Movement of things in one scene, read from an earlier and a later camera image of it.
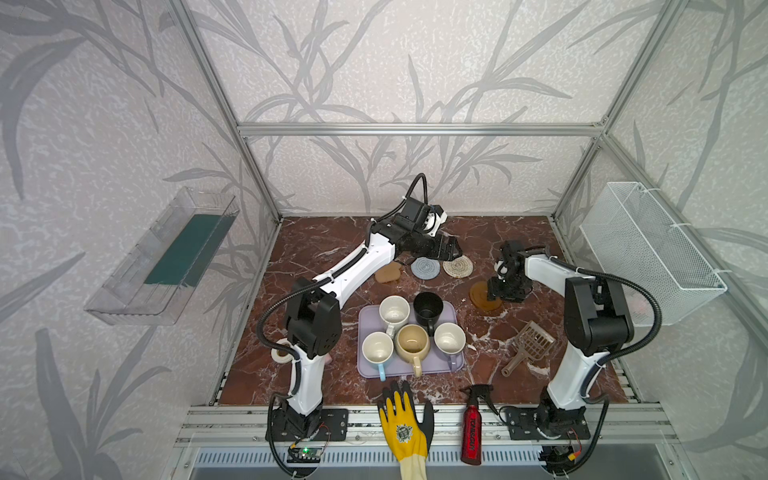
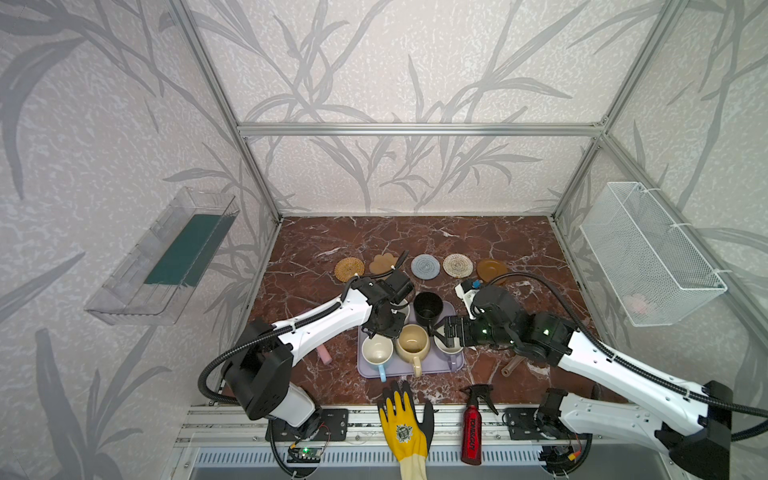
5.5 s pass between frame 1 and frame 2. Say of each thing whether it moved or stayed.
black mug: stayed
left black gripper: moved
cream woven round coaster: stayed
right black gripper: moved
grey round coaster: stayed
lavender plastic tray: stayed
